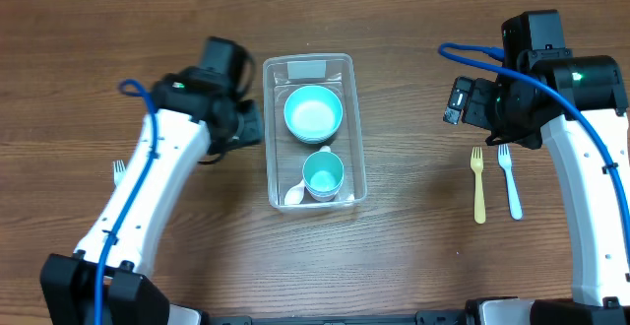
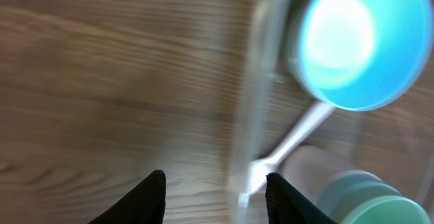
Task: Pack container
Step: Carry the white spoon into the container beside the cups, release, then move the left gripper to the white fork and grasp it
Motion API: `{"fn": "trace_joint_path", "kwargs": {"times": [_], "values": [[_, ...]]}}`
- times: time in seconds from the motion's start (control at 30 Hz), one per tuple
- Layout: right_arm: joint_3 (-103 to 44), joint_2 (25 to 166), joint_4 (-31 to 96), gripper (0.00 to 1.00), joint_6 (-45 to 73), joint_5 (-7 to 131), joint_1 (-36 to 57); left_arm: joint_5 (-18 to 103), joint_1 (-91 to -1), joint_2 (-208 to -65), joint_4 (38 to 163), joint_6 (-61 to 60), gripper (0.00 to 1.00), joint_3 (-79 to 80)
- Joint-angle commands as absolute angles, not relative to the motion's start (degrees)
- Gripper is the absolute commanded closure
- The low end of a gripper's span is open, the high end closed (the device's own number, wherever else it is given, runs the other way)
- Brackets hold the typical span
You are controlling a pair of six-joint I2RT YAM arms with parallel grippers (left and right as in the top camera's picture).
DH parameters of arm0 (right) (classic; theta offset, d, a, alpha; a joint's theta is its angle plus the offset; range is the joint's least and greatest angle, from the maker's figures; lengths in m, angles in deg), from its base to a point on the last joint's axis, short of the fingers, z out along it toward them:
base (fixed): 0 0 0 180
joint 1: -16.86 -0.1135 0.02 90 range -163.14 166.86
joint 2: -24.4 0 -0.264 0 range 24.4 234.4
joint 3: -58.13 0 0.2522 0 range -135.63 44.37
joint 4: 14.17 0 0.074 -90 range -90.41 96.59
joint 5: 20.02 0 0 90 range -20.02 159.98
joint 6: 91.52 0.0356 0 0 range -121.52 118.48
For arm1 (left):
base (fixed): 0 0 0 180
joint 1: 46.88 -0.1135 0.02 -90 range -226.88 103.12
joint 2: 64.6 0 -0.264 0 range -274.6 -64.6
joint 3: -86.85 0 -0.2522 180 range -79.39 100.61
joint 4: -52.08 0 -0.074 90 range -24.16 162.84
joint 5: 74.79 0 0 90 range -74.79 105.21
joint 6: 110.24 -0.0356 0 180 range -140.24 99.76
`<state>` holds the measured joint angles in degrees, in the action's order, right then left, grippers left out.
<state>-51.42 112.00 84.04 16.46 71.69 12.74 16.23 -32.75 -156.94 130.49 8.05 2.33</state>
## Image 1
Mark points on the white fork left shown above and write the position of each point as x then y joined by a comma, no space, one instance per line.
118,171

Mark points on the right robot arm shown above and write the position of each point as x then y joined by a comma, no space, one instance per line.
576,107

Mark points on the yellow plastic fork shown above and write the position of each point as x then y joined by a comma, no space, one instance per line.
479,213

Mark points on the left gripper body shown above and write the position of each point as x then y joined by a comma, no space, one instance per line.
231,135

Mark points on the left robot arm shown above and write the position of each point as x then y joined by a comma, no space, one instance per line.
198,112

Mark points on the light blue bowl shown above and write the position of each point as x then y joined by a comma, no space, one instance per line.
313,114

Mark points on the white plastic spoon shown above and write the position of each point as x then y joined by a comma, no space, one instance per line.
295,194

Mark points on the green plastic cup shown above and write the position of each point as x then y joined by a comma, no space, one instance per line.
326,161

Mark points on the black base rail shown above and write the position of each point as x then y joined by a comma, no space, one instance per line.
423,317

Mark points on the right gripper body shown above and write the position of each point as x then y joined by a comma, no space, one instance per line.
503,111

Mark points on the white fork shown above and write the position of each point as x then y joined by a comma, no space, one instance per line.
118,171
505,162

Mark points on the blue plastic cup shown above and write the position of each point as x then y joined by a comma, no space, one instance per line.
323,197

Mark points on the white fork right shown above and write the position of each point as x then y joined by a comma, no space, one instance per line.
505,162

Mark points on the clear plastic container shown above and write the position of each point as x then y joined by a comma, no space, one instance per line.
285,154

